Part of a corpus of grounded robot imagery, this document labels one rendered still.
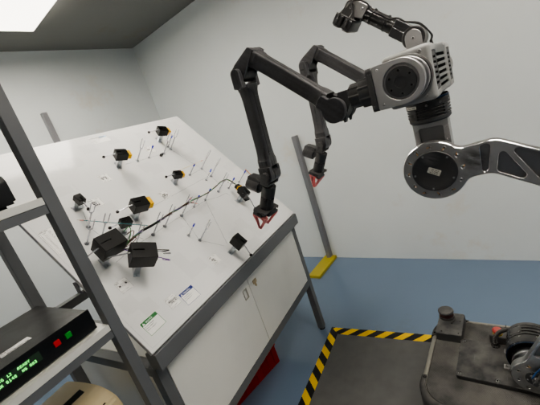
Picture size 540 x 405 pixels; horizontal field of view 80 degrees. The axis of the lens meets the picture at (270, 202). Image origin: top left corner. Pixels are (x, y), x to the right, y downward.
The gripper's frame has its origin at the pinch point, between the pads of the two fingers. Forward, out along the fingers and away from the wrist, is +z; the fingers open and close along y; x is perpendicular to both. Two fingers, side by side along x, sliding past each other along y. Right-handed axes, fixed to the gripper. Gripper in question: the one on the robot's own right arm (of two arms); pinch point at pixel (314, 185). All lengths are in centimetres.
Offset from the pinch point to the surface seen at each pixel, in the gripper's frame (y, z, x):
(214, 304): 80, 25, -1
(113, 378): 114, 54, -23
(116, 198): 79, 0, -60
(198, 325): 91, 25, 1
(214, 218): 46, 15, -32
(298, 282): 9, 63, 7
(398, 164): -100, 11, 25
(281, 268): 22, 47, -1
